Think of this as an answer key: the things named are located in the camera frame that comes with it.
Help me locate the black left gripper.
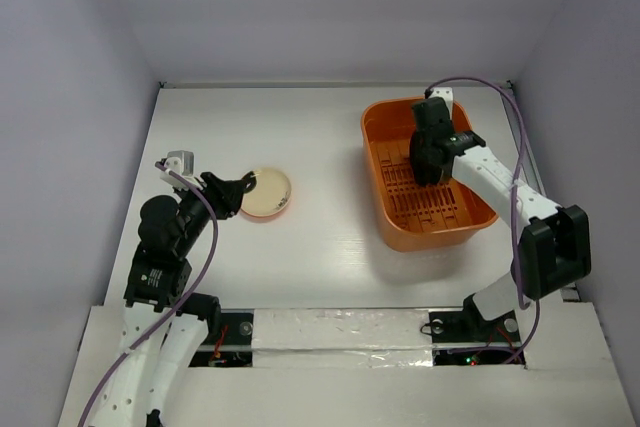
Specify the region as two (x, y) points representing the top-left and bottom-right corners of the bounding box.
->
(174, 170), (246, 253)

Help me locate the cream floral plate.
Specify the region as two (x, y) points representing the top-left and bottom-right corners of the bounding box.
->
(241, 167), (292, 219)

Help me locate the orange red plate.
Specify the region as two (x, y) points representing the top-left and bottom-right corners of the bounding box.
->
(240, 207), (289, 224)

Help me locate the black plate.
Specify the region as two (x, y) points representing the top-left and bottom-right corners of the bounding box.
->
(409, 131), (443, 187)

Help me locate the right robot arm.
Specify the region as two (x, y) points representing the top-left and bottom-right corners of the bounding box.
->
(409, 97), (591, 342)

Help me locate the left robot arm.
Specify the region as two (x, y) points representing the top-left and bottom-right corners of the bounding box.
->
(78, 167), (256, 426)

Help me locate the orange plastic dish rack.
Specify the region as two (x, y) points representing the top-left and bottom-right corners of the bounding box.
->
(360, 97), (498, 252)

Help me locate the silver foil tape strip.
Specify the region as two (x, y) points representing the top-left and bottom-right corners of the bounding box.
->
(251, 309), (433, 369)

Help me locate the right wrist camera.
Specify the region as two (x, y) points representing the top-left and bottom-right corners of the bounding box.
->
(425, 86), (454, 111)

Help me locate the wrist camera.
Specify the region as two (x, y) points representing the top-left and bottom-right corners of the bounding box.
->
(425, 86), (454, 111)
(158, 150), (196, 186)

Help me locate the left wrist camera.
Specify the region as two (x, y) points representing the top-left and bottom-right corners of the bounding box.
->
(158, 150), (196, 186)

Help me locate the aluminium side rail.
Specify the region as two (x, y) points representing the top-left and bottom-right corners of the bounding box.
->
(501, 80), (575, 298)

